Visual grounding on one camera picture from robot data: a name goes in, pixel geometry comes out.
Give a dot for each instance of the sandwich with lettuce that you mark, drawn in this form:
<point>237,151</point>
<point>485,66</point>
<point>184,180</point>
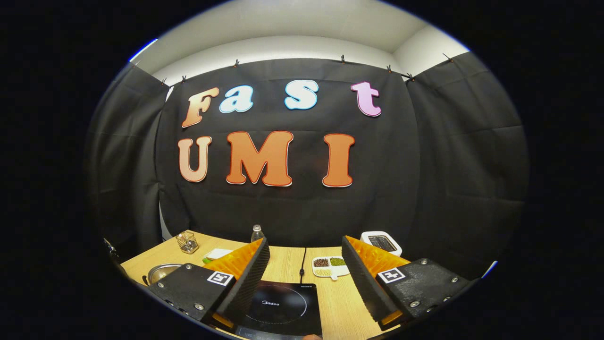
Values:
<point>219,254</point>

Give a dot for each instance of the clear plastic water bottle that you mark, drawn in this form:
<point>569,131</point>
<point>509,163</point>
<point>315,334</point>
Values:
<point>257,234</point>

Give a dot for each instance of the white divided dish of beans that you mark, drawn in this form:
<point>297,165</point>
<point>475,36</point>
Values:
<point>330,267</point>

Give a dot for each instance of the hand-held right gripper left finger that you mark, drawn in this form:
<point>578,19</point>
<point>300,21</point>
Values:
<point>245,283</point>

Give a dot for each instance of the white toaster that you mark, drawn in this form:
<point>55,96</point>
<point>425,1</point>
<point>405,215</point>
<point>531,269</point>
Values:
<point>382,242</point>

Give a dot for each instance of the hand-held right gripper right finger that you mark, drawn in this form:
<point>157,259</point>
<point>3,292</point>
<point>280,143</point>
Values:
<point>363,283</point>

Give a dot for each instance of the black induction cooktop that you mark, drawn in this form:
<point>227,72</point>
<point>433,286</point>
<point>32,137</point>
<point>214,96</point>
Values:
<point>283,307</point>

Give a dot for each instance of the ceiling light strip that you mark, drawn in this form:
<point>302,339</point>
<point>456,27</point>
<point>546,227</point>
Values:
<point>143,48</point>

